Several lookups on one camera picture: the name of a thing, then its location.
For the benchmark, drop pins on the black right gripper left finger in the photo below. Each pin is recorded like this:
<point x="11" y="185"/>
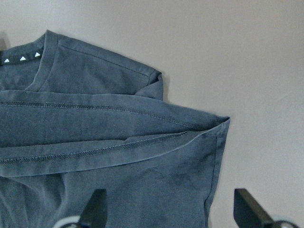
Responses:
<point x="94" y="214"/>

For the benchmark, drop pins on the black printed t-shirt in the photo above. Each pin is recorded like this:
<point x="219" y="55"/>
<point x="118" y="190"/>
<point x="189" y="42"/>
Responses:
<point x="75" y="118"/>

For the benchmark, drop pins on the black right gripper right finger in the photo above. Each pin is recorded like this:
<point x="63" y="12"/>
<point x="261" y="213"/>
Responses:
<point x="248" y="213"/>

